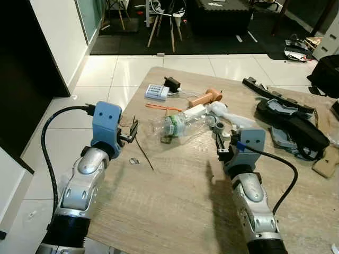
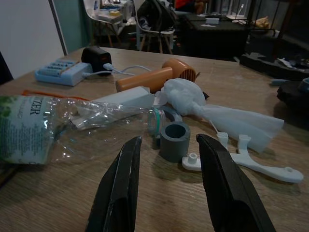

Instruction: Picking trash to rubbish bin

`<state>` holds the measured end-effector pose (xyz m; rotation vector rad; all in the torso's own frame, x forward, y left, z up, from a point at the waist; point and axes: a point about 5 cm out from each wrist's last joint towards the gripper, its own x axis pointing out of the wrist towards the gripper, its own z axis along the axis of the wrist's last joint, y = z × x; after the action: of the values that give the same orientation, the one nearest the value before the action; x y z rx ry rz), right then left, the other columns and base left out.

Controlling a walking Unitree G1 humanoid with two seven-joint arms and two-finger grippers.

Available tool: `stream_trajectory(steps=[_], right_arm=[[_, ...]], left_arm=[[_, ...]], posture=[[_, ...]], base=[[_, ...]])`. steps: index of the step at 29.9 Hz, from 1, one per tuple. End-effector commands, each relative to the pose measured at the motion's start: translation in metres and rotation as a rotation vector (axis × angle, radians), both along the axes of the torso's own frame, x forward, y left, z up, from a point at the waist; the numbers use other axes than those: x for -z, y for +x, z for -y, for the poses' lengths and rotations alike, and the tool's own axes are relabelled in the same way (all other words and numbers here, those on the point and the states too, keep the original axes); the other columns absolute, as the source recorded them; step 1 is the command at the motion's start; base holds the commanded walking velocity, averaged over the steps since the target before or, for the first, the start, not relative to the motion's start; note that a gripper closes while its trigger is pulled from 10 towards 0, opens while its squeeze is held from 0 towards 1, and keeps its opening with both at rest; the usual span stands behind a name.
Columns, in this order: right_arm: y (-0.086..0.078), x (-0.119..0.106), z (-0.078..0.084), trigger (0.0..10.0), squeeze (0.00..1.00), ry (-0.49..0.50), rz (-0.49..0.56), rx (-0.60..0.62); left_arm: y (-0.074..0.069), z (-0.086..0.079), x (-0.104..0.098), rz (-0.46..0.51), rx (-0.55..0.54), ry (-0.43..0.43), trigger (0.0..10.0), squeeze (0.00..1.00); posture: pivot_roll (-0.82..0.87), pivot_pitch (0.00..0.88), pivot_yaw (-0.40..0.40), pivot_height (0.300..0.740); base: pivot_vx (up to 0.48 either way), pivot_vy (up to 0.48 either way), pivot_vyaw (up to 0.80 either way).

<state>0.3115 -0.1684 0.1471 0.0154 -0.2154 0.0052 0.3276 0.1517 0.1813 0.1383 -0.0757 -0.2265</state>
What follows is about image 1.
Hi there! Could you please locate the white plastic part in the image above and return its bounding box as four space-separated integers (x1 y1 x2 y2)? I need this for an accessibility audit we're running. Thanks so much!
206 102 256 133

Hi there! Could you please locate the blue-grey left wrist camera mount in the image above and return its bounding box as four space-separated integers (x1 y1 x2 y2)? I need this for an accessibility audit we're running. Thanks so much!
91 101 124 159

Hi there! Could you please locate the white cabinet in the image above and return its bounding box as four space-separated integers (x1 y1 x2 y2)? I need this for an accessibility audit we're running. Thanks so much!
313 12 339 60

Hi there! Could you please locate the black backpack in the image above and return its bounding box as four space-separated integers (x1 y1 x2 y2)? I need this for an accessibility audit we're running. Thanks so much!
307 55 339 99

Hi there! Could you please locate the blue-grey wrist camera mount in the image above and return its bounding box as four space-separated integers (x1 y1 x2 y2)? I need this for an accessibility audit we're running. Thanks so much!
227 128 266 176
91 101 124 159

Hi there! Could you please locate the thin black stick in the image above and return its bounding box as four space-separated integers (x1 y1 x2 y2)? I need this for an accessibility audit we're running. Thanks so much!
135 137 155 171

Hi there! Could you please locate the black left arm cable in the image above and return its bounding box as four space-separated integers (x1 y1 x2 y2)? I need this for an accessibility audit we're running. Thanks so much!
41 105 97 223

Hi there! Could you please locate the white battery box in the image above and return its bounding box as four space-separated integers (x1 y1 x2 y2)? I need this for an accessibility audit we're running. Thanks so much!
145 84 170 102

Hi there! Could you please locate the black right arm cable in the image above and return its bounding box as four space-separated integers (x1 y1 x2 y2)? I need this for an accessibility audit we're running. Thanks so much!
236 140 298 215

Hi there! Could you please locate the tan cylindrical handle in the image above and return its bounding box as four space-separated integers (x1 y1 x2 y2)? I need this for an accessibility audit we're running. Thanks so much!
188 87 223 109

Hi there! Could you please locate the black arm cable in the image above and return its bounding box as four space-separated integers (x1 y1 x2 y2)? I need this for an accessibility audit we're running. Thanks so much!
236 140 298 215
41 105 97 223

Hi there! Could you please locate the black bag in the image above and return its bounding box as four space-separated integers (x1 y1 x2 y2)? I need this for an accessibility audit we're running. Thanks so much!
256 98 331 161

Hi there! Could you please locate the black power adapter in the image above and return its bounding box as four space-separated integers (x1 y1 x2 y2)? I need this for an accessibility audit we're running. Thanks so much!
163 77 182 92

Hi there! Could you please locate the long black plastic strip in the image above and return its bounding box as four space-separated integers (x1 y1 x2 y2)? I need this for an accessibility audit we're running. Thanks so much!
242 77 314 114

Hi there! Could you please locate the clear plastic bottle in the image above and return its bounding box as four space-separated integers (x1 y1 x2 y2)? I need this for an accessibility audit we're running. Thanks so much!
151 111 211 144

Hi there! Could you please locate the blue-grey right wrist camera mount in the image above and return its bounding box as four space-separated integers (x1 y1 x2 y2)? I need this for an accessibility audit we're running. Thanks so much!
227 128 266 176

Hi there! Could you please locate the black cabinet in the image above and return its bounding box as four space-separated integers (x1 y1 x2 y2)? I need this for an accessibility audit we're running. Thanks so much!
188 0 254 38

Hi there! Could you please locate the tan pouch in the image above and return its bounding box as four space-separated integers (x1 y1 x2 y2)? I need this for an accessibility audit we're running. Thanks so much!
311 144 339 178

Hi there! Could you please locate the grey pipe fitting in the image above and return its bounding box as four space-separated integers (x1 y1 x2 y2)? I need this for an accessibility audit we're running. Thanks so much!
207 115 231 135

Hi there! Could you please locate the white chair with wooden legs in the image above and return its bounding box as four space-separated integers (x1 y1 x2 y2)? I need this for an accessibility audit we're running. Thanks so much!
147 0 187 53

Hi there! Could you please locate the silver appliance on floor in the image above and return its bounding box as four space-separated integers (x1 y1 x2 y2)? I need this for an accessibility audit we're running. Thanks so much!
284 36 323 63

